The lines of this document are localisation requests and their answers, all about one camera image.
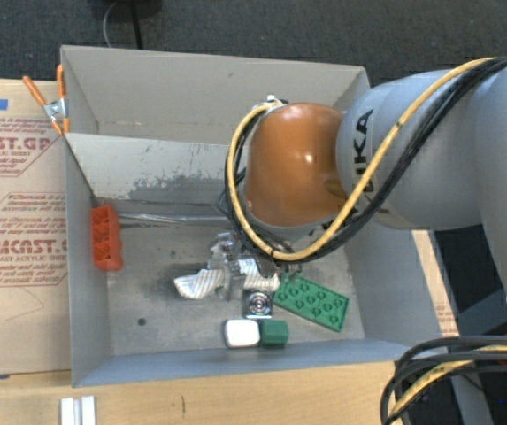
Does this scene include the white striped cloth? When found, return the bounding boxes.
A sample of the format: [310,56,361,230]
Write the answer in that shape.
[173,257,281,301]

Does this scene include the silver square metal piece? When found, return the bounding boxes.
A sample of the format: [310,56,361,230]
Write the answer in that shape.
[241,288,275,321]

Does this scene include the white rounded block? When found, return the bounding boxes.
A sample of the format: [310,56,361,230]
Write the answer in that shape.
[223,319,262,350]

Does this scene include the grey metal bin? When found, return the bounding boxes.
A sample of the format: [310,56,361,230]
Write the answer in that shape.
[59,44,444,389]

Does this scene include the dark green cube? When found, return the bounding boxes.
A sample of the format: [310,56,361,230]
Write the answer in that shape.
[258,319,290,350]

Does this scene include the green studded flat plate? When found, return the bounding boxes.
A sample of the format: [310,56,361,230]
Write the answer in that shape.
[272,272,350,333]

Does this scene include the orange ribbed block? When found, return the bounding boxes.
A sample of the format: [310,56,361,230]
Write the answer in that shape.
[90,205,125,273]

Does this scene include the brown cardboard board red print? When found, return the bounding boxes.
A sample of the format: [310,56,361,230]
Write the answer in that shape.
[0,76,462,383]

